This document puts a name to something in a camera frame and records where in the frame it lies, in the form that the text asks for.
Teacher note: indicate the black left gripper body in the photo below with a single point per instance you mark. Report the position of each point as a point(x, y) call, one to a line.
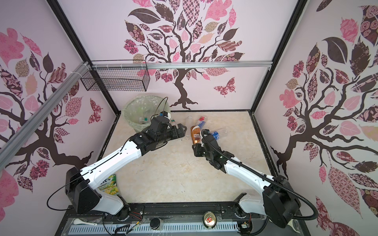
point(171, 133)

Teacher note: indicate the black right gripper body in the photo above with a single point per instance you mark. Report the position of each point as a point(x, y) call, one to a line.
point(201, 152)

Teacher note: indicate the small bottle blue label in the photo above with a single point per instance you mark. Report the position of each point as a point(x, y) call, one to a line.
point(220, 133)

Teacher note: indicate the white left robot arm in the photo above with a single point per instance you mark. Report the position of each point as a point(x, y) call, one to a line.
point(82, 185)

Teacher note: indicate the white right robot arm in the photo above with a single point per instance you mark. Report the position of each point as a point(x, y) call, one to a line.
point(276, 198)

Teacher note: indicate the grey mesh waste bin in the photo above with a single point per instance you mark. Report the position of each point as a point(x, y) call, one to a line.
point(141, 118)

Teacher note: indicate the clear bottle pink blue label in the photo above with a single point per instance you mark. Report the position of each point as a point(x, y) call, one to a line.
point(201, 122)

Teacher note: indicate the tin can on base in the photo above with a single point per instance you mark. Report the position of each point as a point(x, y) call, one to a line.
point(209, 220)

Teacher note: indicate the green snack bag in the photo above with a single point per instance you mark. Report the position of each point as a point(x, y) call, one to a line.
point(109, 186)

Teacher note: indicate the black round knob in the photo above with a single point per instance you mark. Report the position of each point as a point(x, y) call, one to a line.
point(155, 223)

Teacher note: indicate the white spoon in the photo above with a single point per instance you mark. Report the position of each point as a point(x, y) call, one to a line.
point(78, 221)

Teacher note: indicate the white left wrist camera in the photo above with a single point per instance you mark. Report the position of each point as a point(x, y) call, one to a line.
point(165, 114)

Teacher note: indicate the black wire wall basket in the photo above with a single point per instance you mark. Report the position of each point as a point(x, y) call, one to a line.
point(117, 75)

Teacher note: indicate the aluminium rail back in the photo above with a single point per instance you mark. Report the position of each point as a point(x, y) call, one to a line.
point(195, 65)

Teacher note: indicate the aluminium rail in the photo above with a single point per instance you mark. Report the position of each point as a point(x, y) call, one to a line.
point(12, 146)
point(195, 65)

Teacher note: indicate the aluminium rail left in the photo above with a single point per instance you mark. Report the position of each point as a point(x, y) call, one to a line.
point(12, 146)

